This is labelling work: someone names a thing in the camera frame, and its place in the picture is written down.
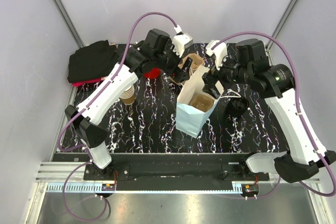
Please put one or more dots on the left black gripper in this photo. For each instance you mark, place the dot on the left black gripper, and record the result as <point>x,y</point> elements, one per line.
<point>180,75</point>

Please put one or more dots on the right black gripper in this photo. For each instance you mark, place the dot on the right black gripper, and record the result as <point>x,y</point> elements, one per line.
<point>209,79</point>

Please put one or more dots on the cardboard cup carrier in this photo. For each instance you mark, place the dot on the cardboard cup carrier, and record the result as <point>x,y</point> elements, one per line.
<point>201,102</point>

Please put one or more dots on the light blue paper bag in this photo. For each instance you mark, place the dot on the light blue paper bag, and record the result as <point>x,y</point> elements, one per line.
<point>190,120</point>

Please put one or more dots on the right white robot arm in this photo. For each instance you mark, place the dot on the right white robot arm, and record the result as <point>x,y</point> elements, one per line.
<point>276,85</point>

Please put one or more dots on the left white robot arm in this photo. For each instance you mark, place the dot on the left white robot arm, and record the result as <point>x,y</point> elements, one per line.
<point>158,50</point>

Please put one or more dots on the stack of black cup lids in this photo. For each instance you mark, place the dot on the stack of black cup lids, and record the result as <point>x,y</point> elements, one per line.
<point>236,107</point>

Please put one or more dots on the red cup holder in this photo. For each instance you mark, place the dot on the red cup holder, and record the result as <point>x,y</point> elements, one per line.
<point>154,73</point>

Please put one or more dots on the stack of brown paper cups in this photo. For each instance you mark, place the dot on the stack of brown paper cups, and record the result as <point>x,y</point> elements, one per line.
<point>128,96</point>

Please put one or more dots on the black marble pattern mat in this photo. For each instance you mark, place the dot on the black marble pattern mat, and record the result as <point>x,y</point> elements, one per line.
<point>148,125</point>

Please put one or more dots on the black folded cloth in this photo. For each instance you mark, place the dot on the black folded cloth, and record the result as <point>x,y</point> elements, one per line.
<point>92,62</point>

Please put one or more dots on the pink cloth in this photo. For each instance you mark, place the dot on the pink cloth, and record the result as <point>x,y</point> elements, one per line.
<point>81,83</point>

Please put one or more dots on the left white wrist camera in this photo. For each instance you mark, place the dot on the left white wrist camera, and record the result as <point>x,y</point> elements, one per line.
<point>181,41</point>

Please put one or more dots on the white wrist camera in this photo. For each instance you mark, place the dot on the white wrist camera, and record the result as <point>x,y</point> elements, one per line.
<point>218,50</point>
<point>181,41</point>

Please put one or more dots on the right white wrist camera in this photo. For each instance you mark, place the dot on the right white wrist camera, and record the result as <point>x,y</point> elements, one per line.
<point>218,50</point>

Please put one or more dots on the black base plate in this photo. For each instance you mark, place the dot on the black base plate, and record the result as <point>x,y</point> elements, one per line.
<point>174,172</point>

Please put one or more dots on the aluminium frame rail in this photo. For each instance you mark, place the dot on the aluminium frame rail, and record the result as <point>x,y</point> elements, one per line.
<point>93,201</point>

